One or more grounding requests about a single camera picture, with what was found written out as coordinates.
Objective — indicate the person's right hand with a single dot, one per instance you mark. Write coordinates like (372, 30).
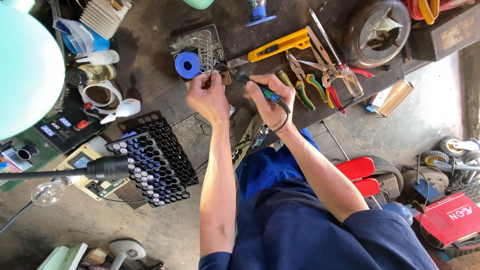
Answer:
(275, 110)

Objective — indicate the person's left hand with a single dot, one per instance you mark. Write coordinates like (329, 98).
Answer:
(208, 99)

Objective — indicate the green blue soldering iron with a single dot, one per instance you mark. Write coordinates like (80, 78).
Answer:
(268, 93)

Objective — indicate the small green circuit board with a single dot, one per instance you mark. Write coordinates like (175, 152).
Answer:
(262, 133)

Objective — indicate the small brown wooden block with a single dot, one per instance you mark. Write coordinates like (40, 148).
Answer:
(226, 78)

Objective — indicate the blue solder reel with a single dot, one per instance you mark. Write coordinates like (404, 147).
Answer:
(186, 65)

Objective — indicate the metal soldering stand with coil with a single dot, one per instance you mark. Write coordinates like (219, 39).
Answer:
(187, 41)

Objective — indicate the yellow utility knife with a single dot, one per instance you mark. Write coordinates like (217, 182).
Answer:
(277, 45)

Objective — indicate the thin metal rod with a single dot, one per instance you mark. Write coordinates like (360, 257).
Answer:
(335, 139)

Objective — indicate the black tray of battery cells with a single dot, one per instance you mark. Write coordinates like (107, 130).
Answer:
(161, 165)

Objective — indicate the white glue bottle with label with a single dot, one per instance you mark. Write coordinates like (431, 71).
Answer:
(125, 108)

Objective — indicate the white tape roll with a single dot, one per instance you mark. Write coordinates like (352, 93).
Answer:
(112, 88)

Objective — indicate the pale green round object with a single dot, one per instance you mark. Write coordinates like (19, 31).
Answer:
(198, 3)

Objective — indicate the solder spool on blue base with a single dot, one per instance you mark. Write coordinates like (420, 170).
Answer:
(259, 15)

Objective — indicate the small rubber wheel with paper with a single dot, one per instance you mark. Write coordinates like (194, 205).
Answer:
(356, 41)

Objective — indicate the plain white squeeze bottle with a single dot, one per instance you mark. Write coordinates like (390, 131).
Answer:
(99, 57)

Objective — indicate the glass bottle with black cap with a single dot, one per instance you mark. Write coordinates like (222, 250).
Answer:
(93, 74)

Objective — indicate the person's blue work clothes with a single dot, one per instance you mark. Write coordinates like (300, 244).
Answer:
(292, 232)

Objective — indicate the blue tub with plastic bag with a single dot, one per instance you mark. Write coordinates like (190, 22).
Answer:
(95, 43)

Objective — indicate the black tyre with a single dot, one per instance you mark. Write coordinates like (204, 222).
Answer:
(390, 176)

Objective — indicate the white finned heat sink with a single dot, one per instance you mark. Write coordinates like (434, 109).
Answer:
(105, 17)

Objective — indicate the cream yellow meter device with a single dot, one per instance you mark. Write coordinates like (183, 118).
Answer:
(78, 159)

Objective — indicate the blue metal stand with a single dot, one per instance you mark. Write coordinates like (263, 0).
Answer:
(425, 189)

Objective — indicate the white lamp base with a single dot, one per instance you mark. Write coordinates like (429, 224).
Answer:
(125, 252)

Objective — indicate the pale green lamp shade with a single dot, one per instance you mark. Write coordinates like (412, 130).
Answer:
(26, 71)

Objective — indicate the clear light bulb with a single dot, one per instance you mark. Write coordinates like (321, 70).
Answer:
(48, 192)

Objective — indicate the heap of wheels and metal parts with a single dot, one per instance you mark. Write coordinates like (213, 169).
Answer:
(455, 157)

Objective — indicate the green board with small parts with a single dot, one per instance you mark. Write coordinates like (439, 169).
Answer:
(33, 165)

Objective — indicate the dark wooden box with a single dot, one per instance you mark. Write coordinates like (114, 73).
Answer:
(446, 35)

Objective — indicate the light wooden block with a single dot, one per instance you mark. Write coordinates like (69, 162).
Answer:
(95, 257)

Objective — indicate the red welding machine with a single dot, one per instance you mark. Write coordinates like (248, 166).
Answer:
(450, 219)

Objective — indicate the white green box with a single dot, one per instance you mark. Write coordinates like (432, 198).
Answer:
(62, 258)

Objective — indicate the black switch power unit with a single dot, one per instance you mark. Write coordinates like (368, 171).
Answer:
(69, 129)

